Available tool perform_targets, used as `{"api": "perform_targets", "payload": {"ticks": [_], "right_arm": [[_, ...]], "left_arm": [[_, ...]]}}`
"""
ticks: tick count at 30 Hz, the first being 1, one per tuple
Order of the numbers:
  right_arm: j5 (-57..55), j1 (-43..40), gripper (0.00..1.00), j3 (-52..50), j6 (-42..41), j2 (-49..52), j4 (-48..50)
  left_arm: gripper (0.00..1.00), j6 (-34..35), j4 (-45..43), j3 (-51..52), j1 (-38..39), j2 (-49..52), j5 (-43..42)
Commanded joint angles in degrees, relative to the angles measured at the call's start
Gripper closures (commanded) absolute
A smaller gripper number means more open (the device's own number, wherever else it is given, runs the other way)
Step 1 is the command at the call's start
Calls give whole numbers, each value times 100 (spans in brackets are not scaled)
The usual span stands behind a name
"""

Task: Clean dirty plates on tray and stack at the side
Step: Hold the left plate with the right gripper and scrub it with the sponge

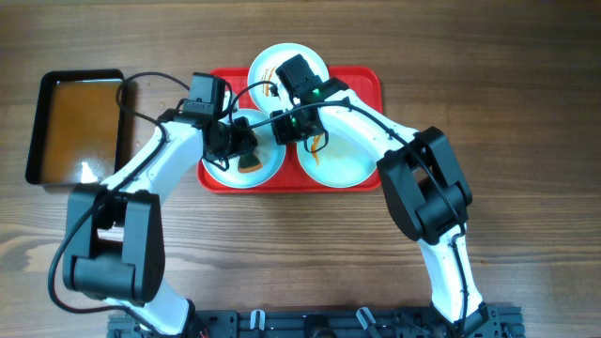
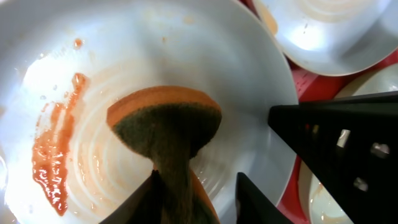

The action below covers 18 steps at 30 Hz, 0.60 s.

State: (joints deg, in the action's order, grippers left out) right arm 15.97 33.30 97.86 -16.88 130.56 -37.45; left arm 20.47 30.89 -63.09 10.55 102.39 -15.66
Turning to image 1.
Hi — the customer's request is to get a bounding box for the white plate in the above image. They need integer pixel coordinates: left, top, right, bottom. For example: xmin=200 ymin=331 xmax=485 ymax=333
xmin=297 ymin=131 xmax=376 ymax=189
xmin=201 ymin=108 xmax=286 ymax=189
xmin=247 ymin=43 xmax=330 ymax=114

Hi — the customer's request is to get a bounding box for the orange green sponge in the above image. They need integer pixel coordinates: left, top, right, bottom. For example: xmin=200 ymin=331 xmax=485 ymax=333
xmin=238 ymin=152 xmax=263 ymax=174

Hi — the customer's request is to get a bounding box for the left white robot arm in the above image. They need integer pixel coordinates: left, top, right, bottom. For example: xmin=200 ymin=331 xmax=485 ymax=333
xmin=48 ymin=73 xmax=256 ymax=337

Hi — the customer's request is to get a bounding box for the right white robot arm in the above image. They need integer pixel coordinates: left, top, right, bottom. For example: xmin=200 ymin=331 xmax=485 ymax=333
xmin=272 ymin=54 xmax=485 ymax=337

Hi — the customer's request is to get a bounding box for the red plastic tray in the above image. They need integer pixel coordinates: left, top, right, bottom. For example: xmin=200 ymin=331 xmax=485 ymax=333
xmin=196 ymin=66 xmax=383 ymax=194

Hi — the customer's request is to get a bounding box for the black water basin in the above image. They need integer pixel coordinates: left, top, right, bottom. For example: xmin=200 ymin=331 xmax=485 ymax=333
xmin=24 ymin=69 xmax=125 ymax=186

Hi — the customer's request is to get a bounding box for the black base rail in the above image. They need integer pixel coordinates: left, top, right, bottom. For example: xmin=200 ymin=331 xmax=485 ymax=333
xmin=106 ymin=304 xmax=526 ymax=338

